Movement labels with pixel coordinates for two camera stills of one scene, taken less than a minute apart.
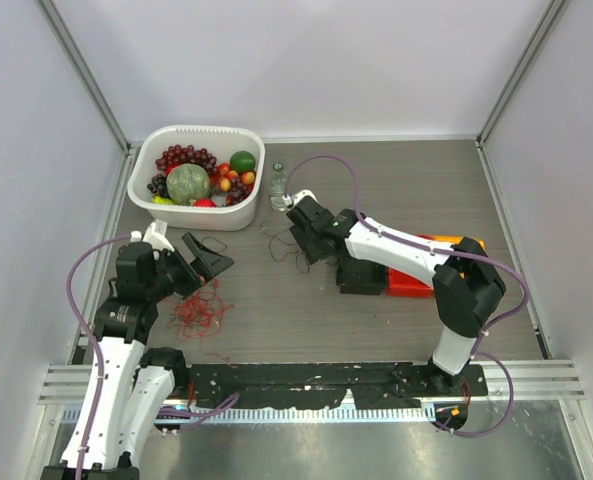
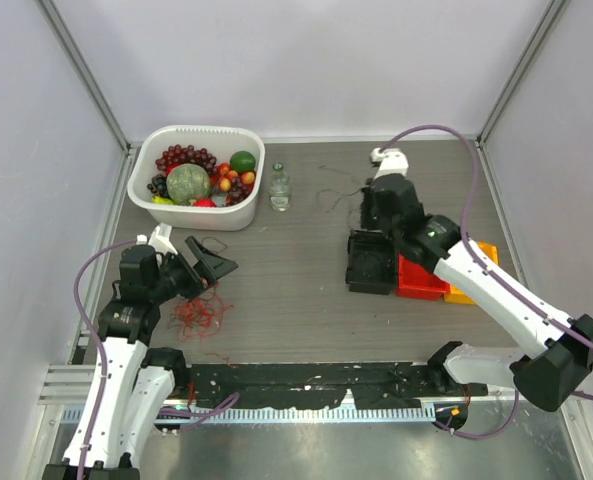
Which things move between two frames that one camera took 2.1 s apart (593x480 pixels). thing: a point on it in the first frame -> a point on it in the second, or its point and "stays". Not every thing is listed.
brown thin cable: (215, 240) stays
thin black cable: (271, 253) -> (348, 194)
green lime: (242, 161) stays
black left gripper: (206, 264) stays
